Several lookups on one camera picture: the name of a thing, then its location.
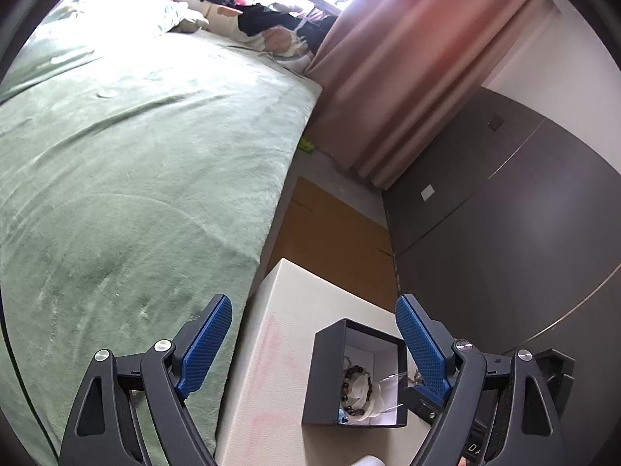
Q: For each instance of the green pillow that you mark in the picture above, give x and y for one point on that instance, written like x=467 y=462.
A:
x=178 y=17

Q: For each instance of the clothes pile on bed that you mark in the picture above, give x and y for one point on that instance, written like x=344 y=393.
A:
x=286 y=38

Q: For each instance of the dark wardrobe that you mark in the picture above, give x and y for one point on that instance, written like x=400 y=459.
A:
x=519 y=247

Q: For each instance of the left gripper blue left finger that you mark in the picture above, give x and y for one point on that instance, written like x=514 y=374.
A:
x=197 y=344

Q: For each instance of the person right hand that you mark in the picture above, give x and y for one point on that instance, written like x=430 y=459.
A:
x=368 y=461

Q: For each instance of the black jewelry box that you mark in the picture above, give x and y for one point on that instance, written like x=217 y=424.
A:
x=347 y=347

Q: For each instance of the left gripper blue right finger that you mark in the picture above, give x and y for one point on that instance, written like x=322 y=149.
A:
x=430 y=345

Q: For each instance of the green toy on floor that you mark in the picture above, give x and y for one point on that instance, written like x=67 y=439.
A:
x=306 y=146

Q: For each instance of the white wall socket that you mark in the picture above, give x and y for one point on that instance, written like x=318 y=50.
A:
x=427 y=192

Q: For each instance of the green bed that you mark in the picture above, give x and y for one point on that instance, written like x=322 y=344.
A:
x=140 y=172

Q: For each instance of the brown cardboard sheet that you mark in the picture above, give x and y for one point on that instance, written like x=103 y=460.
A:
x=332 y=240

